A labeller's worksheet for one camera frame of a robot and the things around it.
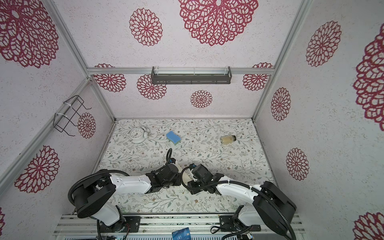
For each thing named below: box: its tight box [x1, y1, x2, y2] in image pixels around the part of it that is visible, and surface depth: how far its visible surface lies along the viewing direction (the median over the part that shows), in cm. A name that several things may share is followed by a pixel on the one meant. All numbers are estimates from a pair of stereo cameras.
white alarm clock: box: [129, 127, 151, 144], surface depth 108 cm
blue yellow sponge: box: [166, 131, 182, 146], surface depth 109 cm
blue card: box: [171, 227, 192, 240], surface depth 73 cm
